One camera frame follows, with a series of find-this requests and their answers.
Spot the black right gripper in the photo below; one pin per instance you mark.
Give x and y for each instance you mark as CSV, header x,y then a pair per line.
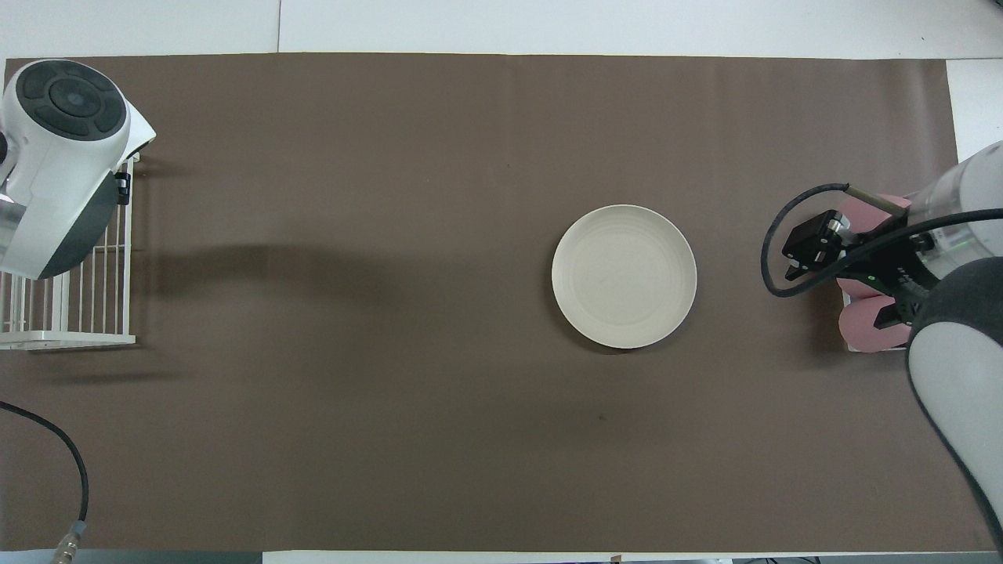
x,y
893,270

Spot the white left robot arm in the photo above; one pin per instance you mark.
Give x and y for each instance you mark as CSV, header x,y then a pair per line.
x,y
63,157

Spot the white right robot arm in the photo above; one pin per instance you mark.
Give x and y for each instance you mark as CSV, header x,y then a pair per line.
x,y
964,376

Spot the cream round plate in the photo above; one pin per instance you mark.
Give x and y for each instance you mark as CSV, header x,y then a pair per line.
x,y
623,278

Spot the pink cup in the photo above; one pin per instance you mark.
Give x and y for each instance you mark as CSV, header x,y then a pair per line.
x,y
862,329
854,287
878,222

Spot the brown table mat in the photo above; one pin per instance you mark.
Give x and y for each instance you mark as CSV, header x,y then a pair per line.
x,y
392,235

